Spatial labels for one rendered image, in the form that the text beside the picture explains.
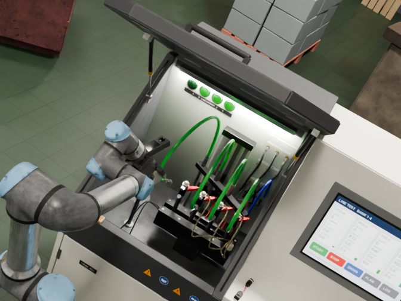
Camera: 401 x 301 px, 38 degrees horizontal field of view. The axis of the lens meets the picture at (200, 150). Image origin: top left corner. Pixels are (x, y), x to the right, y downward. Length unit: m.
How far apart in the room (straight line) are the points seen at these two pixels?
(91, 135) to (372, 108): 2.71
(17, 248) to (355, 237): 1.21
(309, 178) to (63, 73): 2.95
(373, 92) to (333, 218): 3.47
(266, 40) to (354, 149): 3.76
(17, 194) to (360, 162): 1.21
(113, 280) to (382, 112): 3.73
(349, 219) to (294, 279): 0.34
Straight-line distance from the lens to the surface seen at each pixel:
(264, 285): 2.33
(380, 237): 2.25
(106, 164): 1.87
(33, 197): 1.52
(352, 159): 2.16
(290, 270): 2.35
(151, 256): 2.26
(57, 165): 3.91
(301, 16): 5.69
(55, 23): 4.68
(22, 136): 4.06
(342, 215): 2.22
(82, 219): 1.53
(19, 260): 1.79
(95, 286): 2.53
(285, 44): 5.81
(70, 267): 2.54
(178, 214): 2.41
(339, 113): 2.57
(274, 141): 2.41
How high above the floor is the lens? 2.60
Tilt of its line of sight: 36 degrees down
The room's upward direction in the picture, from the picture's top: 25 degrees clockwise
